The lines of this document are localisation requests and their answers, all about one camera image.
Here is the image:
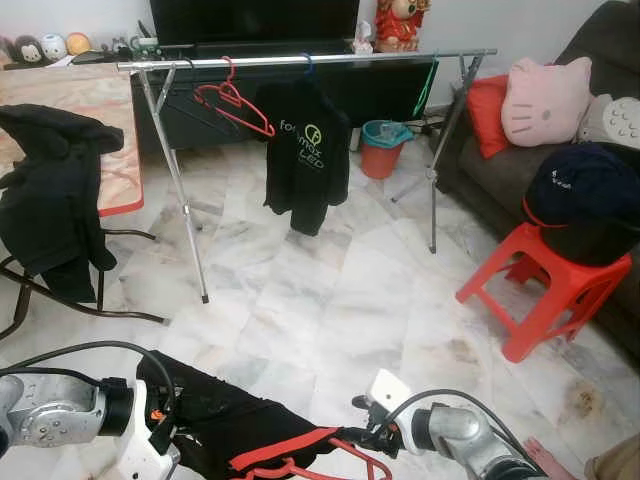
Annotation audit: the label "red laughing Buddha statue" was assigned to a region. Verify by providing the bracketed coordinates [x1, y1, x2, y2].
[373, 0, 431, 54]

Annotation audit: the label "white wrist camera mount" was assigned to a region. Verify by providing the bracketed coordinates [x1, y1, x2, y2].
[366, 368, 419, 456]
[117, 378, 183, 480]

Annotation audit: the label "white round toy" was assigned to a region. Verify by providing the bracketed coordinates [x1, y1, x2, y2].
[40, 33, 67, 61]

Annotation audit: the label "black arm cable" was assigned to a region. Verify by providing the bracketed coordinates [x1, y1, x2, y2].
[385, 388, 541, 480]
[0, 340, 179, 421]

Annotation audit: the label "dark grey fabric sofa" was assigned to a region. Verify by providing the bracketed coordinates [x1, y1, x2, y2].
[437, 0, 640, 356]

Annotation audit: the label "pink cat face pillow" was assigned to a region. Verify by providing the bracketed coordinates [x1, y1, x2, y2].
[500, 56, 595, 148]

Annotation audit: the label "orange bin teal bag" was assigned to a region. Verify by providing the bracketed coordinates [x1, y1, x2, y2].
[360, 119, 415, 181]

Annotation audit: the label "black monkey plush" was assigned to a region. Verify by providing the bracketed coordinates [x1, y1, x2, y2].
[8, 35, 43, 67]

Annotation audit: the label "red cushion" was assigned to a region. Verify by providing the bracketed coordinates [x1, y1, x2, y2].
[466, 73, 513, 161]

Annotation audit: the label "marble top folding table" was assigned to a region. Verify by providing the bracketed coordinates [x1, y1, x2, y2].
[0, 63, 169, 343]

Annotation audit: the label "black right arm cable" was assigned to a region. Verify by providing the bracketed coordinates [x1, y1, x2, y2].
[385, 388, 541, 480]

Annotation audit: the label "red plastic stool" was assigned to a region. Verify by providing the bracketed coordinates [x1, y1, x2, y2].
[456, 222, 635, 364]

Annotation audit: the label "navy blue garment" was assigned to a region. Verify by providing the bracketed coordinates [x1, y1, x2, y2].
[522, 142, 640, 229]

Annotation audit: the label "orange round toy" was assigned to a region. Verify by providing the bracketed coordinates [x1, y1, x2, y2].
[65, 31, 93, 57]

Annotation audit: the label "silver metal clothes rack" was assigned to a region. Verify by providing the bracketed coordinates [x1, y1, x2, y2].
[117, 47, 498, 304]

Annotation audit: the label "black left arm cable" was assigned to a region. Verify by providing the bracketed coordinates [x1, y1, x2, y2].
[0, 340, 179, 421]

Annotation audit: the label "green clothes hanger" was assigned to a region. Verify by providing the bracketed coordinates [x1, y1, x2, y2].
[412, 52, 441, 119]

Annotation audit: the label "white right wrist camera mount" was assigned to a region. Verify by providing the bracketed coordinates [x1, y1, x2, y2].
[366, 368, 419, 456]

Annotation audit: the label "person leg beige shorts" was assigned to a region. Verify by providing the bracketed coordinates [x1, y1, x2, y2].
[520, 433, 640, 480]

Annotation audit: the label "grey Totoro plush pillow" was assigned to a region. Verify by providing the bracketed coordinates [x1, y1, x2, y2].
[578, 94, 640, 151]

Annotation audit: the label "black TV cabinet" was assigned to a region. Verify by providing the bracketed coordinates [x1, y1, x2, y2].
[70, 42, 471, 156]

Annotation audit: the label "black shirt green logo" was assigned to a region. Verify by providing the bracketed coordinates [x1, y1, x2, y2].
[253, 78, 353, 237]

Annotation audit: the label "black flat television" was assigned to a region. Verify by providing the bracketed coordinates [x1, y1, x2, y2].
[150, 0, 361, 46]

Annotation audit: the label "black hooded jacket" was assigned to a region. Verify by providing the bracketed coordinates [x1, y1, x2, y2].
[0, 103, 119, 304]

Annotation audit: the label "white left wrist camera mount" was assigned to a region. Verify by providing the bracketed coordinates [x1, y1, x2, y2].
[117, 378, 183, 480]

